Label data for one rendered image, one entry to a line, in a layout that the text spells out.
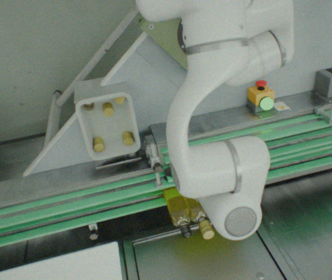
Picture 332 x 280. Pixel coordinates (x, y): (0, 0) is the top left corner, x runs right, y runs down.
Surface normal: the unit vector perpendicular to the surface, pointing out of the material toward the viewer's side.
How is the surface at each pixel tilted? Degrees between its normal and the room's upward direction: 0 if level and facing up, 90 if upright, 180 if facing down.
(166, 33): 1
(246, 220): 15
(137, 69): 0
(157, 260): 90
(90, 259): 90
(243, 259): 90
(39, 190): 90
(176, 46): 1
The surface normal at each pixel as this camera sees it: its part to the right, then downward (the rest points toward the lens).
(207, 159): 0.00, -0.48
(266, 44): -0.08, -0.12
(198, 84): -0.52, -0.31
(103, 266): -0.11, -0.83
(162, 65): 0.22, 0.51
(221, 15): 0.05, 0.19
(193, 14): -0.66, 0.24
